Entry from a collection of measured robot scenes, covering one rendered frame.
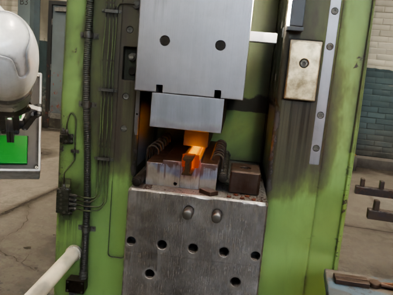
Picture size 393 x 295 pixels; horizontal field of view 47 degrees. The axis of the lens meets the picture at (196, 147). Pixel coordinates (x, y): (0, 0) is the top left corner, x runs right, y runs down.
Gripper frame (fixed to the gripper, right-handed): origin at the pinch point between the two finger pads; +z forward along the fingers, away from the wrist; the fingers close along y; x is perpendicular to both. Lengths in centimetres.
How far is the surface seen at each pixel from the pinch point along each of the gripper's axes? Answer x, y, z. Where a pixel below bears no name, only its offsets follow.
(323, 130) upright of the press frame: 5, 86, 2
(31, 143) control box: 2.0, 4.7, 13.3
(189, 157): -4.5, 43.3, 2.8
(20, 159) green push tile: -2.7, 2.0, 12.5
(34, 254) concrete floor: -4, 9, 208
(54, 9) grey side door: 434, 38, 568
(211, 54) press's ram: 22, 49, -6
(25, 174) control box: -5.5, 3.4, 16.0
